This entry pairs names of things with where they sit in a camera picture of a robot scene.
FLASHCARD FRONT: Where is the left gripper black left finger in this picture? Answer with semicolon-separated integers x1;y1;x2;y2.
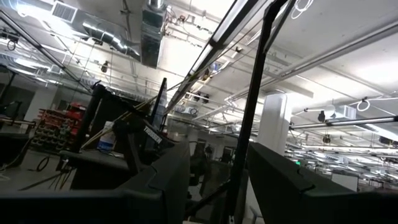
118;141;191;224

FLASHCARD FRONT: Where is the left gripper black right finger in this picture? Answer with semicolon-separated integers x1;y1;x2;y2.
247;142;315;224

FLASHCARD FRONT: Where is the white column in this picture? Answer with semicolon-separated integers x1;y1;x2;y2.
257;92;292;156

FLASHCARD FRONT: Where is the white and blue container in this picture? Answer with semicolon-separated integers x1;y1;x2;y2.
96;121;116;153

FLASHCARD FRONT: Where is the black pole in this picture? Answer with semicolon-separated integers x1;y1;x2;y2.
72;82;107;154

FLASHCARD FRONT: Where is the red parts bin rack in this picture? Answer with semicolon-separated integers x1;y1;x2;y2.
32;102;87;153

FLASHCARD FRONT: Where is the ceiling vent grille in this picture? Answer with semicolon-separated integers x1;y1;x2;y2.
50;1;78;24

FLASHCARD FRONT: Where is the yellow cable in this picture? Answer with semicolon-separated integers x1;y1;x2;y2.
80;95;158;150

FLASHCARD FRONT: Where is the rectangular metal ceiling duct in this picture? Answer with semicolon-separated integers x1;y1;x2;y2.
141;0;168;68

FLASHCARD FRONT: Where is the round silver ceiling duct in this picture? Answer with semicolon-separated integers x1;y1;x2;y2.
81;21;141;59

